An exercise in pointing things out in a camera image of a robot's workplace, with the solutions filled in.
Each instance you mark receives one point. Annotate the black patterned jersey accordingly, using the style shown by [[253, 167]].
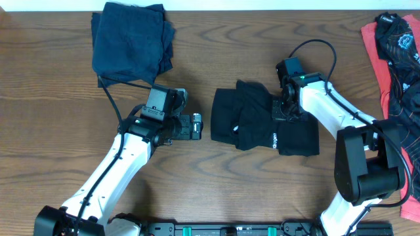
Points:
[[395, 42]]

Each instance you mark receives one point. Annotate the red garment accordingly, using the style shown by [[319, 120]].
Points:
[[410, 209]]

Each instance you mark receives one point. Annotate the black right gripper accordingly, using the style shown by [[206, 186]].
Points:
[[279, 109]]

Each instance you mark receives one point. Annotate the folded dark blue garment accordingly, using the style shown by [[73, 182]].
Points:
[[131, 43]]

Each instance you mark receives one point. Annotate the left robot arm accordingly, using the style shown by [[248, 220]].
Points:
[[88, 211]]

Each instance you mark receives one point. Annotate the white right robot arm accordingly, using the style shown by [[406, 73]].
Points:
[[368, 164]]

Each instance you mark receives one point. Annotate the plain black t-shirt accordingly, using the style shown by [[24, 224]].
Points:
[[243, 117]]

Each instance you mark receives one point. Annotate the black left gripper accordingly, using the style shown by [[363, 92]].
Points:
[[185, 127]]

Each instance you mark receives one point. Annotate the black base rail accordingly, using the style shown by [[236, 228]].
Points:
[[283, 229]]

